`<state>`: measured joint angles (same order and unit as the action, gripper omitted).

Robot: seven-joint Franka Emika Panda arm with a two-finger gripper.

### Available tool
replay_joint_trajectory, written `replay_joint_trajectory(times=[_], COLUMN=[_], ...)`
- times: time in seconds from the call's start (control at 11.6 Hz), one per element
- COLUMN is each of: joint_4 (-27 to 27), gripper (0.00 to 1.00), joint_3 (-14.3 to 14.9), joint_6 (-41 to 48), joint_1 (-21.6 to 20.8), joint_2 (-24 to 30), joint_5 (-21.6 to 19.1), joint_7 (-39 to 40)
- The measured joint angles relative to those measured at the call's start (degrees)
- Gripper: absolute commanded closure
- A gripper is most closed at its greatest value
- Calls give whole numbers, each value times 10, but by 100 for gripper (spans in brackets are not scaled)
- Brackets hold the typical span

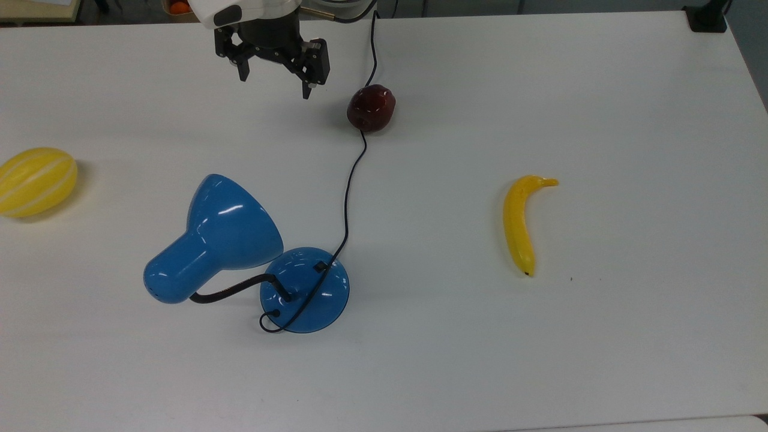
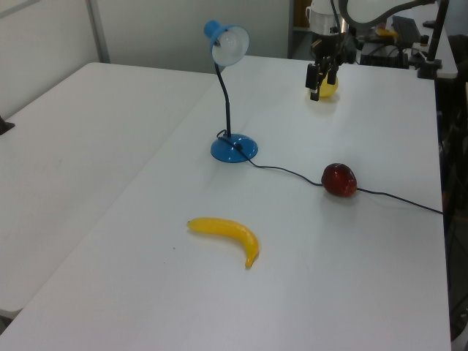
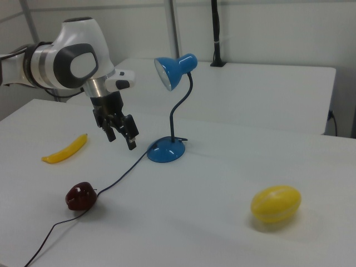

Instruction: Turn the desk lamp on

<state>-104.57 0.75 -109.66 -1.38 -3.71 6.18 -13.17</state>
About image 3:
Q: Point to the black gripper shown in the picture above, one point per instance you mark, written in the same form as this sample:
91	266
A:
107	107

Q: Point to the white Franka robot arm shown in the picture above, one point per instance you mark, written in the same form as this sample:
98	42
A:
69	58

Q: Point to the white background table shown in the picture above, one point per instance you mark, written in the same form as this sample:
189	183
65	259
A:
250	91

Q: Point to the blue desk lamp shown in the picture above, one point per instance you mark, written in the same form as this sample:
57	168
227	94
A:
173	83

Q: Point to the dark red toy apple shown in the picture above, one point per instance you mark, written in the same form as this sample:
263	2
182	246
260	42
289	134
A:
81	196

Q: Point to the yellow toy melon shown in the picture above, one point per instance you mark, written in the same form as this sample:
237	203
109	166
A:
276	203

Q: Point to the black monitor pole with base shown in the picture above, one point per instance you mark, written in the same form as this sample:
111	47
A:
216	33

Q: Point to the yellow toy banana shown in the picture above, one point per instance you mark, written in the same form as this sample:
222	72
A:
68	150

